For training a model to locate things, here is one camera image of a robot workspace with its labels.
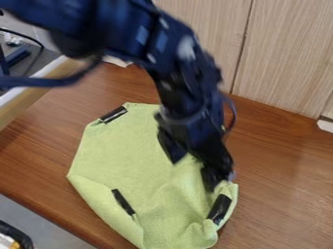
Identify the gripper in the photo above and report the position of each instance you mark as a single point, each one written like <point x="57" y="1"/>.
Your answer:
<point x="197" y="131"/>

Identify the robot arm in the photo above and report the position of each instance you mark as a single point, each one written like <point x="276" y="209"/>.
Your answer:
<point x="130" y="32"/>

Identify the green cloth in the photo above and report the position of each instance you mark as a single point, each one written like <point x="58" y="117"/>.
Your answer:
<point x="130" y="168"/>

